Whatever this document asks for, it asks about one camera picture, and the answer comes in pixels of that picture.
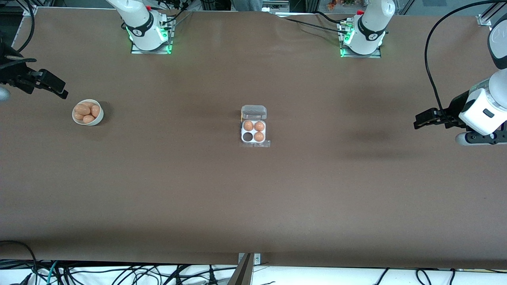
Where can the small metal table bracket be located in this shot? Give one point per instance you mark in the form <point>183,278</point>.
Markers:
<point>257,259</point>

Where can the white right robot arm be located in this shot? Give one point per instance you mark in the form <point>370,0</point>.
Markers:
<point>138,21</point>

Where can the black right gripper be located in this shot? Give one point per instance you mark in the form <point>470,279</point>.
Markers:
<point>11,76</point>

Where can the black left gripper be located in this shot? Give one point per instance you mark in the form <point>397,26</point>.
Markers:
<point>455,108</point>

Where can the aluminium frame rail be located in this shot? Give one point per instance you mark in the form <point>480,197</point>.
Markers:
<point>31,12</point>
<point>485,19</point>

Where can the person in grey clothing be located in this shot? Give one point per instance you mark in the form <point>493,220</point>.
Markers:
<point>247,4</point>

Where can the clear plastic egg box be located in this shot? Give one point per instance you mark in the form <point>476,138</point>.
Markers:
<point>253,131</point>

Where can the white background equipment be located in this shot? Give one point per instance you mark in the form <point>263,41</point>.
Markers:
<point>275,6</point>

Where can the white round bowl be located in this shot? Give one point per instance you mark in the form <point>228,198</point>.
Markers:
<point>100,118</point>

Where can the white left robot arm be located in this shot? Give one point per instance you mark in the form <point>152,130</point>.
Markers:
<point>372,23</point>

